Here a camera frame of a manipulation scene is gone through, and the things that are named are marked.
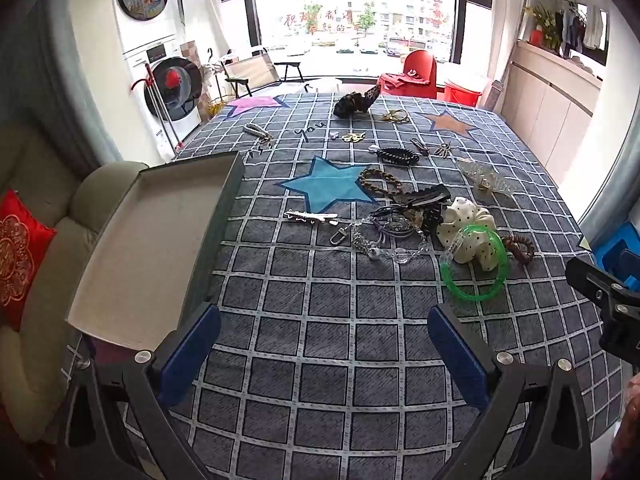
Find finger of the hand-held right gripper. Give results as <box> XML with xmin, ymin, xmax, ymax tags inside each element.
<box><xmin>565</xmin><ymin>257</ymin><xmax>640</xmax><ymax>307</ymax></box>
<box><xmin>599</xmin><ymin>304</ymin><xmax>640</xmax><ymax>362</ymax></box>

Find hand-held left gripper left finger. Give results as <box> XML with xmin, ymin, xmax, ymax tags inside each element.
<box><xmin>56</xmin><ymin>302</ymin><xmax>223</xmax><ymax>480</ymax></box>

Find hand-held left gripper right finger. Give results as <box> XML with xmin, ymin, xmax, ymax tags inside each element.
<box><xmin>427</xmin><ymin>304</ymin><xmax>594</xmax><ymax>480</ymax></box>

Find brown bead bracelet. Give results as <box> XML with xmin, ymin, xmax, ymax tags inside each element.
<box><xmin>500</xmin><ymin>233</ymin><xmax>535</xmax><ymax>267</ymax></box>

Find green plastic bangle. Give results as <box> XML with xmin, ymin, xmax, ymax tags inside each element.
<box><xmin>439</xmin><ymin>224</ymin><xmax>511</xmax><ymax>304</ymax></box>

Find grey cardboard box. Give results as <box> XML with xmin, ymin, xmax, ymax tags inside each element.
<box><xmin>65</xmin><ymin>151</ymin><xmax>247</xmax><ymax>357</ymax></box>

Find small black claw clip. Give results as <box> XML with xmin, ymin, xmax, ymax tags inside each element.
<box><xmin>419</xmin><ymin>204</ymin><xmax>446</xmax><ymax>236</ymax></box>

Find white polka dot scrunchie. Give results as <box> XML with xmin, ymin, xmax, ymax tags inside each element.
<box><xmin>435</xmin><ymin>198</ymin><xmax>504</xmax><ymax>266</ymax></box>

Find silver hair clip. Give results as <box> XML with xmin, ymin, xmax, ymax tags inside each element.
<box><xmin>283</xmin><ymin>209</ymin><xmax>340</xmax><ymax>226</ymax></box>

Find person's right hand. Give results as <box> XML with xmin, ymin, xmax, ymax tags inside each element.
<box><xmin>606</xmin><ymin>374</ymin><xmax>640</xmax><ymax>480</ymax></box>

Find blue plastic box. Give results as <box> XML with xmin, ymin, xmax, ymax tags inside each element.
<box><xmin>592</xmin><ymin>225</ymin><xmax>640</xmax><ymax>297</ymax></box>

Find grey checked star bedspread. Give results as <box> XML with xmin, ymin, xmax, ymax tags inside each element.
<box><xmin>60</xmin><ymin>91</ymin><xmax>627</xmax><ymax>480</ymax></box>

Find clear hair claw clip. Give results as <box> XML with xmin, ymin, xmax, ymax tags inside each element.
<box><xmin>454</xmin><ymin>157</ymin><xmax>519</xmax><ymax>196</ymax></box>

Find beige sofa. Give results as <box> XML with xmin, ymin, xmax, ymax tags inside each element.
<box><xmin>0</xmin><ymin>122</ymin><xmax>151</xmax><ymax>461</ymax></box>

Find large black hair claw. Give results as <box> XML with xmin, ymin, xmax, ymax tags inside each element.
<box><xmin>392</xmin><ymin>183</ymin><xmax>453</xmax><ymax>209</ymax></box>

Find white cabinet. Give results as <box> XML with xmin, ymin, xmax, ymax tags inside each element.
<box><xmin>494</xmin><ymin>40</ymin><xmax>604</xmax><ymax>182</ymax></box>

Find red embroidered cushion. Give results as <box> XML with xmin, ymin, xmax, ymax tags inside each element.
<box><xmin>0</xmin><ymin>189</ymin><xmax>58</xmax><ymax>333</ymax></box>

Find red bucket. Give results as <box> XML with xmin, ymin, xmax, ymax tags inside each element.
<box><xmin>443</xmin><ymin>75</ymin><xmax>487</xmax><ymax>107</ymax></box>

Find hanging clothes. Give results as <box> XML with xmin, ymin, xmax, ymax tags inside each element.
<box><xmin>556</xmin><ymin>0</ymin><xmax>609</xmax><ymax>59</ymax></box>

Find potted plant red pot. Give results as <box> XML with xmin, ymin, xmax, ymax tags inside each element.
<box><xmin>522</xmin><ymin>3</ymin><xmax>562</xmax><ymax>52</ymax></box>

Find white washing machine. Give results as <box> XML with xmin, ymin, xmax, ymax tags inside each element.
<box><xmin>125</xmin><ymin>44</ymin><xmax>206</xmax><ymax>145</ymax></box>

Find grey curtain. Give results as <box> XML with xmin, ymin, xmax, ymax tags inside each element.
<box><xmin>0</xmin><ymin>7</ymin><xmax>124</xmax><ymax>181</ymax></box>

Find leopard print scrunchie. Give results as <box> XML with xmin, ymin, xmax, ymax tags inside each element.
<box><xmin>333</xmin><ymin>86</ymin><xmax>382</xmax><ymax>119</ymax></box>

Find red cloth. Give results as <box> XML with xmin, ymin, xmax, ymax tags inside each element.
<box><xmin>377</xmin><ymin>72</ymin><xmax>442</xmax><ymax>99</ymax></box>

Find white umbrella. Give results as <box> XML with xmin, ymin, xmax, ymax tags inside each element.
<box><xmin>202</xmin><ymin>48</ymin><xmax>224</xmax><ymax>107</ymax></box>

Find beige folding chair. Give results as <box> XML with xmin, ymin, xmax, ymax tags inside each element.
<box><xmin>217</xmin><ymin>46</ymin><xmax>306</xmax><ymax>99</ymax></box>

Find white dryer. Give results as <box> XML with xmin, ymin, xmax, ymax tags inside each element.
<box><xmin>111</xmin><ymin>0</ymin><xmax>183</xmax><ymax>56</ymax></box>

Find large window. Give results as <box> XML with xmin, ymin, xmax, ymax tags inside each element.
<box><xmin>220</xmin><ymin>0</ymin><xmax>493</xmax><ymax>84</ymax></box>

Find purple hair ties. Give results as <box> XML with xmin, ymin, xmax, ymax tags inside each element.
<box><xmin>367</xmin><ymin>212</ymin><xmax>426</xmax><ymax>242</ymax></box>

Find crystal bead chain silver clasp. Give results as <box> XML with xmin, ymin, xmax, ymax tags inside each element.
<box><xmin>327</xmin><ymin>212</ymin><xmax>432</xmax><ymax>264</ymax></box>

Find brown chain link bracelet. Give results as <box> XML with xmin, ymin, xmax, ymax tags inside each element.
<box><xmin>358</xmin><ymin>165</ymin><xmax>405</xmax><ymax>200</ymax></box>

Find black spiral hair tie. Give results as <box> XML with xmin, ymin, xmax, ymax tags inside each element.
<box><xmin>375</xmin><ymin>147</ymin><xmax>421</xmax><ymax>166</ymax></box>

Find red handled mop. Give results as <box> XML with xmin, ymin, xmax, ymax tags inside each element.
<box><xmin>131</xmin><ymin>63</ymin><xmax>185</xmax><ymax>157</ymax></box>

